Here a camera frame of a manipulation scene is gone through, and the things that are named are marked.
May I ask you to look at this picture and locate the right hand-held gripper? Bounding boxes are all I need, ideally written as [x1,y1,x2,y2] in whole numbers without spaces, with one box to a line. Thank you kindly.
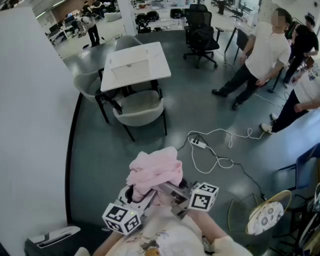
[159,177,220,221]

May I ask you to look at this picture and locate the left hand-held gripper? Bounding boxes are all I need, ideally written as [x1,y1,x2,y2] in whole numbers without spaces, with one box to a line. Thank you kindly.
[101,186,157,236]

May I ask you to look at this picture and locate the pink clothes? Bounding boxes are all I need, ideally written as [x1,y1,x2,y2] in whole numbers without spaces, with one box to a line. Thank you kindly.
[126,146,183,207]

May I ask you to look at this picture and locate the white plastic basket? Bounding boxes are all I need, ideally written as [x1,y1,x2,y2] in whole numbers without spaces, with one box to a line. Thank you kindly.
[109,48,151,82]

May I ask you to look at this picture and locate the person's right forearm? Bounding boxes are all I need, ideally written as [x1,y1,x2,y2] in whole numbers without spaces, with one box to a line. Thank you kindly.
[186,209,231,245]

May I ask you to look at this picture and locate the person's left forearm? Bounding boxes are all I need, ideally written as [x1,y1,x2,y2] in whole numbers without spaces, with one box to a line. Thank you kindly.
[93,233,122,256]

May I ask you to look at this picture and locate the white power strip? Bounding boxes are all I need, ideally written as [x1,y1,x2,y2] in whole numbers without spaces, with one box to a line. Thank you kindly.
[190,138,207,149]

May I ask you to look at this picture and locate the person's cream printed shirt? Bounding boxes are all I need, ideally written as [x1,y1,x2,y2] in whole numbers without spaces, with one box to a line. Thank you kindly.
[104,207,251,256]

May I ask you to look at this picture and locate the white flat device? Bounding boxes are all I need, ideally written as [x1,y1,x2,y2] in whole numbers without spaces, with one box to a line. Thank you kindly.
[26,225,81,249]

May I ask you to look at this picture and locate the grey upholstered armchair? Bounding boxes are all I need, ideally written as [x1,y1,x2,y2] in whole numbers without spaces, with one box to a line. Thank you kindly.
[114,34,143,52]
[73,71,106,103]
[112,89,168,143]

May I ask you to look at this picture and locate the round floral wicker tray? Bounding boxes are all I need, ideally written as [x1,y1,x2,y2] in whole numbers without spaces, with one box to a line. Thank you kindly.
[245,189,293,236]

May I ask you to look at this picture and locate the white marble table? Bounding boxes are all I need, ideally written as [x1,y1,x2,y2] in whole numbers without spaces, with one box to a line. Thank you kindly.
[94,41,172,124]

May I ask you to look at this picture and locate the blue chair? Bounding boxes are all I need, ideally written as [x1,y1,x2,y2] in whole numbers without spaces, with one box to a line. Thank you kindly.
[276,142,320,192]

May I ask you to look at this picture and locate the black mesh office chair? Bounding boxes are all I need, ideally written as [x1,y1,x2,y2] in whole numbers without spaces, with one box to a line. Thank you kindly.
[182,3,225,70]

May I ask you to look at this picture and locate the black side chair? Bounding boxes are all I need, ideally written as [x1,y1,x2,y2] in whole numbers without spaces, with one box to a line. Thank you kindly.
[233,28,250,63]

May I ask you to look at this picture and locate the white desk with black legs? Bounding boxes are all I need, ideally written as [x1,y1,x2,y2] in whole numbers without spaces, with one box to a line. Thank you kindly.
[216,24,240,55]

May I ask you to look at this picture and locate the black backpack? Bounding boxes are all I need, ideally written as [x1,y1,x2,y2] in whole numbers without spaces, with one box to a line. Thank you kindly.
[146,10,160,22]
[134,12,148,26]
[170,8,186,20]

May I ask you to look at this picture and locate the white shelving unit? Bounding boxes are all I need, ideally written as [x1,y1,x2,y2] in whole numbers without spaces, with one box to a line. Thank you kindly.
[129,0,192,29]

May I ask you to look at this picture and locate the white beanbag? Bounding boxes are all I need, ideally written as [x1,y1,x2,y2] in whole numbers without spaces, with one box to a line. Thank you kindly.
[103,11,122,23]

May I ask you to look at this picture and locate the white power strip cord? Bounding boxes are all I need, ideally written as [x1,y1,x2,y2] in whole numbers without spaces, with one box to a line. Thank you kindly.
[191,146,235,175]

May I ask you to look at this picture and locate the dark wire frame stand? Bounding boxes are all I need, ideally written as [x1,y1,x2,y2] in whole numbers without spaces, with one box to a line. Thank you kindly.
[227,193,266,235]

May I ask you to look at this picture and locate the black floor cable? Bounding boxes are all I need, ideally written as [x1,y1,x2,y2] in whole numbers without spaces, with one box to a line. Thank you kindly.
[176,133,266,201]

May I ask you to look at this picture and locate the thin white floor cable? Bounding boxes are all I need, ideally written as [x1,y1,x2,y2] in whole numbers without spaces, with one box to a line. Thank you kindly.
[216,49,285,109]

